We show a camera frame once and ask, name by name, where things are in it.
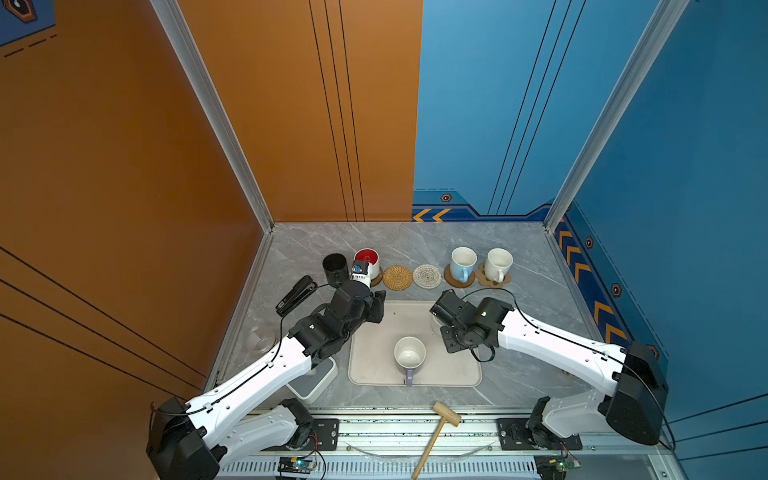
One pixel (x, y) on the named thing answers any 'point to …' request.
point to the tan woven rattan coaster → (397, 278)
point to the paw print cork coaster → (480, 274)
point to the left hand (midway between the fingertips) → (379, 289)
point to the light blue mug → (462, 263)
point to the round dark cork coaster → (456, 283)
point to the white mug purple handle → (410, 353)
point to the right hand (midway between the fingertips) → (449, 340)
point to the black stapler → (299, 293)
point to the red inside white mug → (372, 256)
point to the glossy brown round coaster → (379, 277)
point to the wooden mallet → (447, 415)
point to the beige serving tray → (372, 360)
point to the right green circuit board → (552, 467)
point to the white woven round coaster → (427, 276)
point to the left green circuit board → (296, 465)
